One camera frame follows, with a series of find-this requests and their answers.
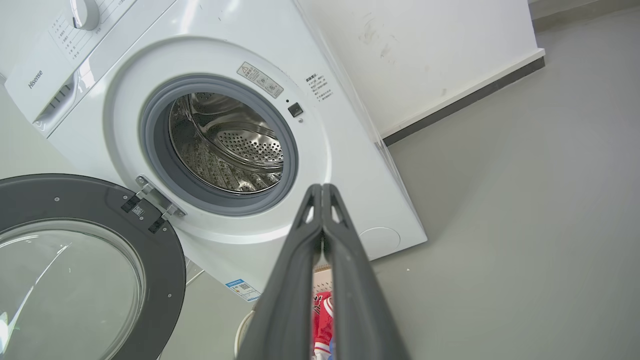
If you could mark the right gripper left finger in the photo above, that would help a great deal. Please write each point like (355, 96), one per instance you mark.
(287, 300)

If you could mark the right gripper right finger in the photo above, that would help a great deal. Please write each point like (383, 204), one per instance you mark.
(355, 300)

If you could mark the black round glass washer door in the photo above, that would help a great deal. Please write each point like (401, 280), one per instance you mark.
(165, 280)

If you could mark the white front-load washing machine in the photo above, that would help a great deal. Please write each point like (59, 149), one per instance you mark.
(350, 175)

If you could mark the metal door hinge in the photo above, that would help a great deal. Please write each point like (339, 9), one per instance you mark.
(160, 197)

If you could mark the black door lock socket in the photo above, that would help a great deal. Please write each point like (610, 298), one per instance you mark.
(295, 109)

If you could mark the red basketball jersey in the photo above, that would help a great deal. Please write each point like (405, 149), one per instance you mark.
(322, 320)

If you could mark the cream plastic laundry basket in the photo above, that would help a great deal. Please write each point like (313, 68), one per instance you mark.
(322, 277)

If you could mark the blue energy label sticker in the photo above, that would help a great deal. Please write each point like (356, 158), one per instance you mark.
(243, 290)

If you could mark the round white filter cover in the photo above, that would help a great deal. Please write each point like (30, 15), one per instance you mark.
(380, 243)

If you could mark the stainless steel washer drum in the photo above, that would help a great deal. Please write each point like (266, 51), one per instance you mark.
(225, 145)

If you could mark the small printed text label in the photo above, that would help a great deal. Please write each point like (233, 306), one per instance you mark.
(320, 88)

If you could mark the grey warning sticker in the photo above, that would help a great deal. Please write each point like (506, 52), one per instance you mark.
(260, 80)

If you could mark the black baseboard strip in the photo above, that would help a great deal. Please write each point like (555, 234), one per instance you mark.
(465, 100)

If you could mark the white detergent drawer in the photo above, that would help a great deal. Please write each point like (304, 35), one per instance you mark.
(50, 85)

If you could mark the white round control knob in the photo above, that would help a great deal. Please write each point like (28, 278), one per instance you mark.
(85, 14)

